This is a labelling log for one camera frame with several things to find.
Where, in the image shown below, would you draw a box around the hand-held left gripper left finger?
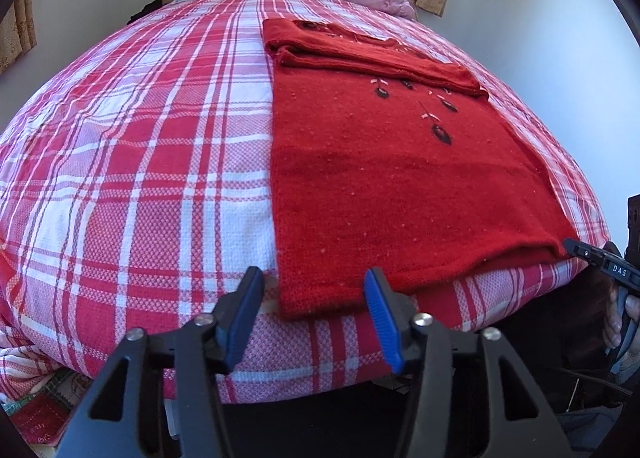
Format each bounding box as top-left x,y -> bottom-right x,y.
57,265 -> 266,458

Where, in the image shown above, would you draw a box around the red printed quilt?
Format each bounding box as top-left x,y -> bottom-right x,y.
0,368 -> 101,451

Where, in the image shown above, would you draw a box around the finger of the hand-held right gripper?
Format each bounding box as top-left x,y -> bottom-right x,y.
562,237 -> 608,269

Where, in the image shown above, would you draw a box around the bed with red plaid sheet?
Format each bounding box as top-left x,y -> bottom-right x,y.
0,0 -> 613,404

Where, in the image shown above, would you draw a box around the person's right hand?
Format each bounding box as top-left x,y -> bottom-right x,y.
602,288 -> 640,351

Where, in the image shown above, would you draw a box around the red knitted sweater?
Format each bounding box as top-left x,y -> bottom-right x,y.
262,17 -> 576,321

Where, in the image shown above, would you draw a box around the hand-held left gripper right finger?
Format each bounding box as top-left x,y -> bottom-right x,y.
364,267 -> 573,458

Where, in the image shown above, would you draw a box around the black cloth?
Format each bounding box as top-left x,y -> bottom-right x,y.
127,0 -> 163,24

